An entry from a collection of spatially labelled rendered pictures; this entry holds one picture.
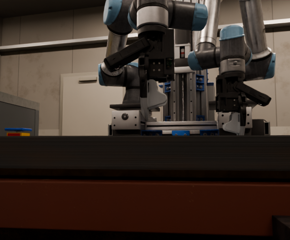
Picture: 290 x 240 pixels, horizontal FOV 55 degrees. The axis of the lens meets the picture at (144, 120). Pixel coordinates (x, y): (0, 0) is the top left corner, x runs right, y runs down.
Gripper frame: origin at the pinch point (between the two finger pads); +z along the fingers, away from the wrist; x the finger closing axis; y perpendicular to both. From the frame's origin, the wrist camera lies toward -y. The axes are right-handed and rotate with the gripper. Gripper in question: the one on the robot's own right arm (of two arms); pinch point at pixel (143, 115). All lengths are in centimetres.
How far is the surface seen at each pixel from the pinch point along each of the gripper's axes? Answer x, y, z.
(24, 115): 61, -63, -7
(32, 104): 68, -63, -13
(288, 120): 392, 190, -29
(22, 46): 443, -286, -182
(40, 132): 452, -247, -14
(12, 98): 50, -63, -13
